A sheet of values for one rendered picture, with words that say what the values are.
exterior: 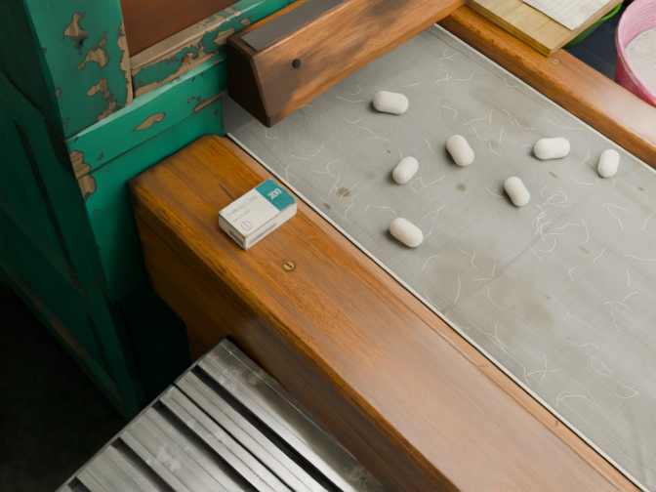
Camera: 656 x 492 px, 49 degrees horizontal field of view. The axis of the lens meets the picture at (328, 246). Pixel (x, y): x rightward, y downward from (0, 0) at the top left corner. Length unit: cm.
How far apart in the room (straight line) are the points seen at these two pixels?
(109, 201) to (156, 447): 22
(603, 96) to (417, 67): 20
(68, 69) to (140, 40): 7
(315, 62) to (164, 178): 17
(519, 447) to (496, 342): 10
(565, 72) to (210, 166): 40
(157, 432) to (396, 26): 44
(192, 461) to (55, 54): 34
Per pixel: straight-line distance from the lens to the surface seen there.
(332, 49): 70
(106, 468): 65
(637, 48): 99
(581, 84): 84
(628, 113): 83
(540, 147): 76
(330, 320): 58
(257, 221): 61
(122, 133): 64
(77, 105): 59
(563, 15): 90
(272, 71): 65
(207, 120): 70
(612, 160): 78
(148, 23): 61
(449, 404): 57
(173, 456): 64
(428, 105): 79
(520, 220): 72
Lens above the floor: 127
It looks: 55 degrees down
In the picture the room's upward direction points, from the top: 9 degrees clockwise
